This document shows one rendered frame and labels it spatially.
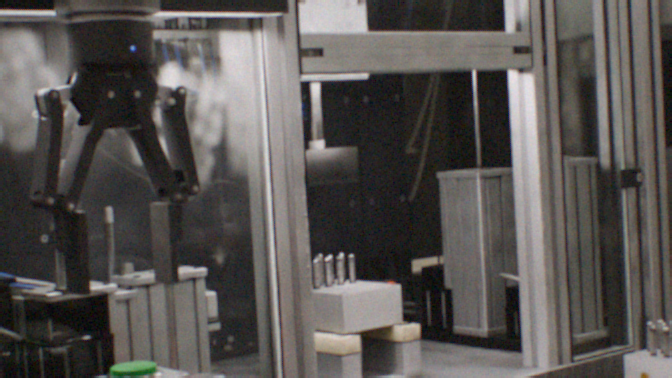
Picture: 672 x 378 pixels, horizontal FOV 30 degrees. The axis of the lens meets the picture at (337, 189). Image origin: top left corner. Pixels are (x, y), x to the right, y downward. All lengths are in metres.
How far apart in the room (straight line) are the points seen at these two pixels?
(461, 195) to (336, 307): 0.32
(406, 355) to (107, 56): 0.69
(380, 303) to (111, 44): 0.64
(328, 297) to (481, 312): 0.30
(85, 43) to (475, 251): 0.86
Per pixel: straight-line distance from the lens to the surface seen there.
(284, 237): 1.34
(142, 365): 1.12
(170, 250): 1.12
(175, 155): 1.13
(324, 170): 1.60
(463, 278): 1.81
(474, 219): 1.78
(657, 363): 1.59
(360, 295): 1.56
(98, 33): 1.07
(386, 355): 1.63
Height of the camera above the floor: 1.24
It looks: 3 degrees down
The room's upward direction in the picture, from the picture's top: 3 degrees counter-clockwise
